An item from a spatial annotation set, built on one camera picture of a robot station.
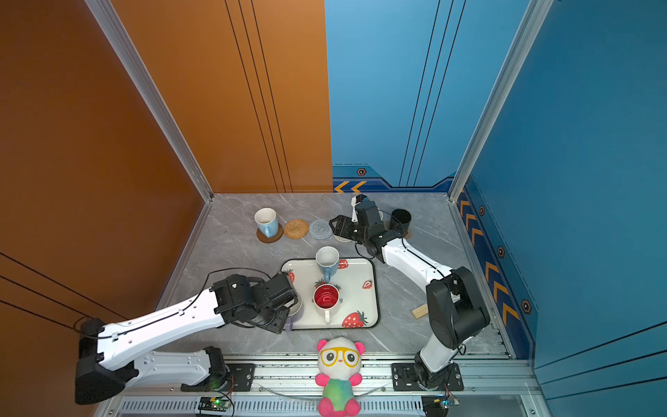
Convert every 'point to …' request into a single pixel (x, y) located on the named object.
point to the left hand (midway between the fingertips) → (281, 319)
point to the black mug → (399, 221)
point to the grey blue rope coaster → (320, 228)
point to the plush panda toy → (340, 360)
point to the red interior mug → (326, 297)
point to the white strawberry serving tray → (356, 280)
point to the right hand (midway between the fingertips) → (334, 224)
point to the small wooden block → (420, 311)
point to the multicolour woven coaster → (341, 239)
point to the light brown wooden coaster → (261, 236)
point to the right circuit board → (437, 406)
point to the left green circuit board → (214, 403)
